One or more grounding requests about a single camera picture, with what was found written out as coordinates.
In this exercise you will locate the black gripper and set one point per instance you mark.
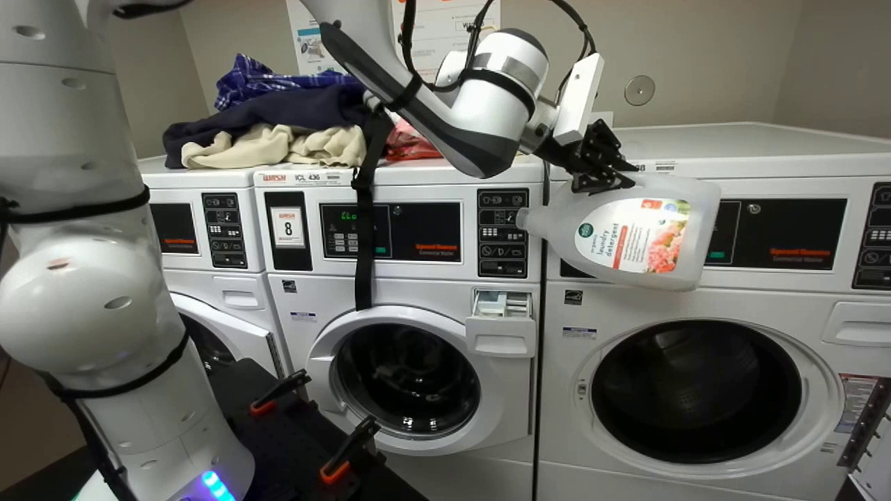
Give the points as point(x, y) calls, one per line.
point(602, 143)

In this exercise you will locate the translucent laundry detergent bottle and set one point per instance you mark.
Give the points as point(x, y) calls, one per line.
point(632, 238)

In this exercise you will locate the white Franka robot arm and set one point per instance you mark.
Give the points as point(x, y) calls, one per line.
point(94, 308)

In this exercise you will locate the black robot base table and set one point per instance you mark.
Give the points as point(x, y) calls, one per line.
point(289, 447)

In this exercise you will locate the red cloth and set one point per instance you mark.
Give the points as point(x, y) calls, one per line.
point(409, 146)

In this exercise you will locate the white washing machine number 8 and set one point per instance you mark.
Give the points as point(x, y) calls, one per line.
point(420, 280)

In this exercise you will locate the white washing machine number 9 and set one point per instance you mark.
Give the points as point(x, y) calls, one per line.
point(743, 372)

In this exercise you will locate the instruction poster with blue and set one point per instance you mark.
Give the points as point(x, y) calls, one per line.
point(311, 43)

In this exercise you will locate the dark navy garment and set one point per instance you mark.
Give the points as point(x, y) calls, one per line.
point(270, 109)

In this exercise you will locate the cream towel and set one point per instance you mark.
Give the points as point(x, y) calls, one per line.
point(251, 146)

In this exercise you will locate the round glass washer door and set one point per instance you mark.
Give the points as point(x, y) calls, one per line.
point(865, 426)

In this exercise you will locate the blue purple patterned cloth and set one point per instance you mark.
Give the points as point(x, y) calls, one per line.
point(251, 78)

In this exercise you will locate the left white washing machine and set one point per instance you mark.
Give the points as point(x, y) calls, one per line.
point(232, 295)

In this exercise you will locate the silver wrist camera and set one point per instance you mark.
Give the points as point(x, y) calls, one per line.
point(581, 93)

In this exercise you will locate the round wall cover plate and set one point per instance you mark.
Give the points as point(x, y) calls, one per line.
point(641, 89)

